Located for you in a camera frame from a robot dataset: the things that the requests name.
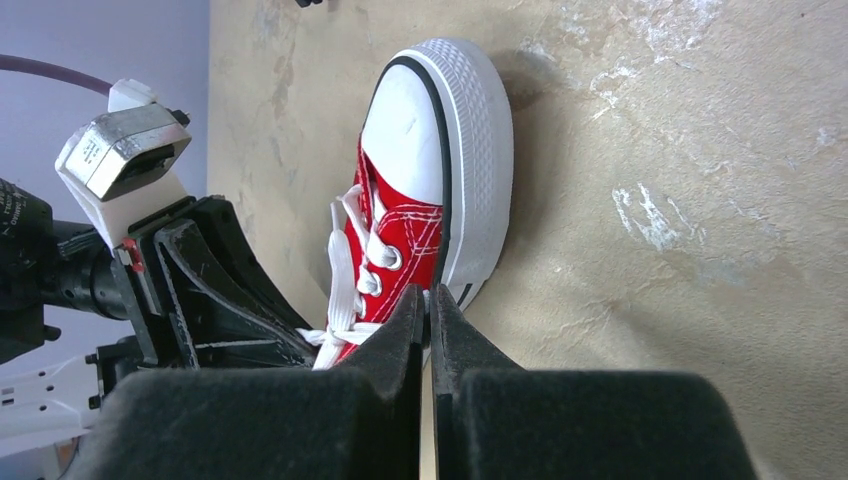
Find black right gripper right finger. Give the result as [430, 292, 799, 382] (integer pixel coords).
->
[429, 287, 755, 479]

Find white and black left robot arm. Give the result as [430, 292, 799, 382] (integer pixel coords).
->
[1, 182, 317, 442]

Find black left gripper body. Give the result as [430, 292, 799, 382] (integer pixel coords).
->
[39, 198, 200, 412]

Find white shoelace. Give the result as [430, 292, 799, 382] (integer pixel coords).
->
[297, 185, 403, 370]

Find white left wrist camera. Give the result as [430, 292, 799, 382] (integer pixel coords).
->
[55, 79, 192, 249]

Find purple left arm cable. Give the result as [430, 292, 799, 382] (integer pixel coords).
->
[0, 54, 114, 97]

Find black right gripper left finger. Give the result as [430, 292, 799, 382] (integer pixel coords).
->
[69, 286, 426, 479]

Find red canvas sneaker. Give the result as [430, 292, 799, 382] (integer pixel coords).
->
[338, 37, 514, 327]

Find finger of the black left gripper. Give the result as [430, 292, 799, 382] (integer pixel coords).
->
[192, 196, 309, 329]
[154, 220, 317, 369]

